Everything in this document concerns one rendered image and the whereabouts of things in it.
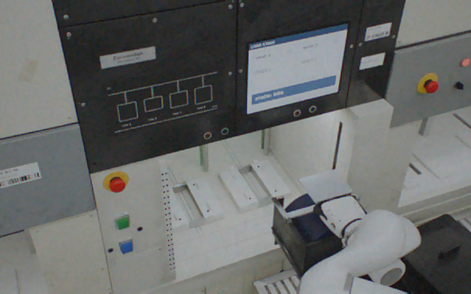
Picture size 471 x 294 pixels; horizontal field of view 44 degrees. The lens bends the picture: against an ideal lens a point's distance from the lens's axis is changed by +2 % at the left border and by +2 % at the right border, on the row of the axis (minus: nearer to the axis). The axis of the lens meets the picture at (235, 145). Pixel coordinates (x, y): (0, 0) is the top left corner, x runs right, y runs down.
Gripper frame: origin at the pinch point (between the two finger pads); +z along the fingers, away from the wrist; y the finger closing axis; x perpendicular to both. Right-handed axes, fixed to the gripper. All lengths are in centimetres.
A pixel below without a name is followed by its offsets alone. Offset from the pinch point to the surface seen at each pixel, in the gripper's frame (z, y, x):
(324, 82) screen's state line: 15.3, 4.6, 26.5
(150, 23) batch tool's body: 15, -43, 53
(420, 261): -6, 37, -39
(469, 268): -14, 50, -38
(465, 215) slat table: 12, 74, -48
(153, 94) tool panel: 15, -44, 34
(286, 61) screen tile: 15.1, -7.7, 35.6
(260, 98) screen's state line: 15.0, -14.8, 26.0
